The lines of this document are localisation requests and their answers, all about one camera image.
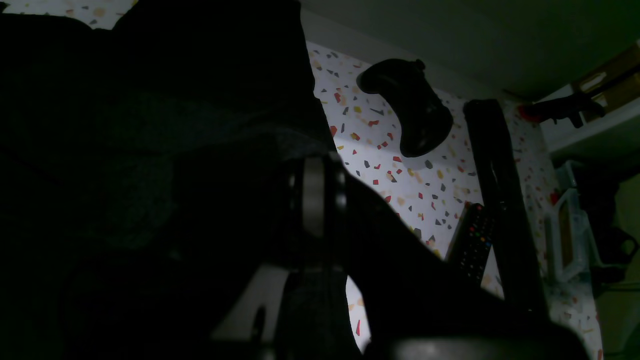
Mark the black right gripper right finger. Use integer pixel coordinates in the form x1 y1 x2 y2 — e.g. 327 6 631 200
321 152 590 360

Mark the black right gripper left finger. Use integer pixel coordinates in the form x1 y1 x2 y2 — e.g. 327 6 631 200
65 157 307 360

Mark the dark grey T-shirt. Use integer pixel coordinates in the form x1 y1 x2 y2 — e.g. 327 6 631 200
1 0 334 360

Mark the black TV remote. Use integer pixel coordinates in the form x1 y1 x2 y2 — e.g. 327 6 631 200
445 202 498 286

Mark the long black bar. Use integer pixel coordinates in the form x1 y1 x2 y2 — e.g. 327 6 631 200
462 99 549 319

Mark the black game controller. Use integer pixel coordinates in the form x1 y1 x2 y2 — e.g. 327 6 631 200
356 58 454 158

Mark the red black clamp left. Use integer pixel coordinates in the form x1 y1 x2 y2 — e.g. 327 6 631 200
518 92 606 129

